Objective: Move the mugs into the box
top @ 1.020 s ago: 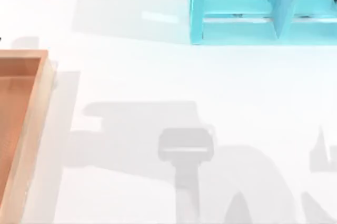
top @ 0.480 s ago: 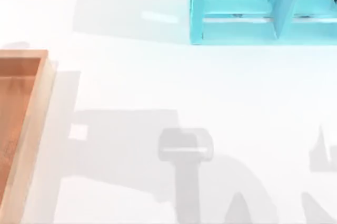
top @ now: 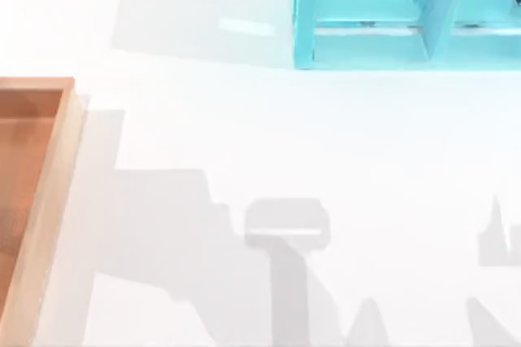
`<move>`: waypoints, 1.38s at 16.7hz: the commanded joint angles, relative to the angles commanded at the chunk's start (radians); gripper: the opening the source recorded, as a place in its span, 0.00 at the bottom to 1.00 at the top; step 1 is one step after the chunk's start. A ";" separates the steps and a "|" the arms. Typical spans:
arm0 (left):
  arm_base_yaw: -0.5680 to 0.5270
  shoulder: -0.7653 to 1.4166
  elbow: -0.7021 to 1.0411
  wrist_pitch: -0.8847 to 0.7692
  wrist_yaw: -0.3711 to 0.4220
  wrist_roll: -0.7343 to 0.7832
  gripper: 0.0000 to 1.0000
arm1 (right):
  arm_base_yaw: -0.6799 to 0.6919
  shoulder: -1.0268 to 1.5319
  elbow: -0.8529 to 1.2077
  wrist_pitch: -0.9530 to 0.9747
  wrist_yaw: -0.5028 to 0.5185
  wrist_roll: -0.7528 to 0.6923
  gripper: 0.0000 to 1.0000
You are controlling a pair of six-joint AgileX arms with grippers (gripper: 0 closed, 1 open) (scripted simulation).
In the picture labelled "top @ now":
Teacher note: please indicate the light blue rack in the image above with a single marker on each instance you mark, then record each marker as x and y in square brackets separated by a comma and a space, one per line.
[366, 45]

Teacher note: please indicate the shallow salmon-coloured box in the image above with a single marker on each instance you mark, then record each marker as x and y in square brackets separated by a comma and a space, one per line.
[36, 200]

